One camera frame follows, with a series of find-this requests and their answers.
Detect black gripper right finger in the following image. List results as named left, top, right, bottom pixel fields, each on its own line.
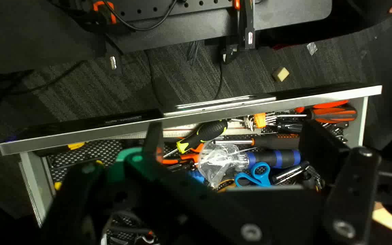
left=299, top=119, right=385, bottom=245

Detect blue black screwdriver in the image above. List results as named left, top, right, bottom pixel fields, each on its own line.
left=244, top=148, right=306, bottom=170

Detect green plastic piece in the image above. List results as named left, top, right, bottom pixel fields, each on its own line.
left=114, top=145, right=149, bottom=183

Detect grey metal tool drawer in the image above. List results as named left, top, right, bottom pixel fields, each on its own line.
left=0, top=83, right=385, bottom=228

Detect tan foam cube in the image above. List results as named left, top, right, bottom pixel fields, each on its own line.
left=273, top=65, right=293, bottom=83

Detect black floor cable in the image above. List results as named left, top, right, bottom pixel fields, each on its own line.
left=0, top=58, right=91, bottom=137
left=144, top=47, right=164, bottom=111

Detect orange handled pliers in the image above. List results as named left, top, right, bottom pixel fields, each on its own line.
left=295, top=100, right=360, bottom=126

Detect black yellow screwdriver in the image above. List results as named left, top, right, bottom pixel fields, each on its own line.
left=175, top=119, right=229, bottom=155

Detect black mesh drawer liner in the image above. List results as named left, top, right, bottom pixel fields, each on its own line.
left=46, top=138, right=126, bottom=183

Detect black cable on table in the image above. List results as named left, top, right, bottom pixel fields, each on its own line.
left=112, top=0, right=180, bottom=34

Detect clear plastic bag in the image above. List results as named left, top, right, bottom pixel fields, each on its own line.
left=197, top=138, right=251, bottom=187

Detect small yellow handled screwdriver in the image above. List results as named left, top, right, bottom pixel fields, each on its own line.
left=252, top=111, right=310, bottom=129

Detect black stand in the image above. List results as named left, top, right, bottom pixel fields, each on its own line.
left=220, top=0, right=258, bottom=65

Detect small yellow tool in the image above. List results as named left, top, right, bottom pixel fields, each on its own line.
left=66, top=140, right=88, bottom=152

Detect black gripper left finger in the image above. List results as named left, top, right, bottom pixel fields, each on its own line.
left=46, top=121, right=167, bottom=245

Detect orange black screwdriver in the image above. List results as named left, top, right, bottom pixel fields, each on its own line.
left=214, top=132, right=308, bottom=153

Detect orange clamp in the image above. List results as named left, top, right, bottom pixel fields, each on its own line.
left=91, top=0, right=122, bottom=27

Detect orange handled cutter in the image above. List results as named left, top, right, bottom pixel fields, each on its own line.
left=157, top=142, right=208, bottom=167

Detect blue handled scissors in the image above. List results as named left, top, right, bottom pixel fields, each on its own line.
left=233, top=160, right=274, bottom=189

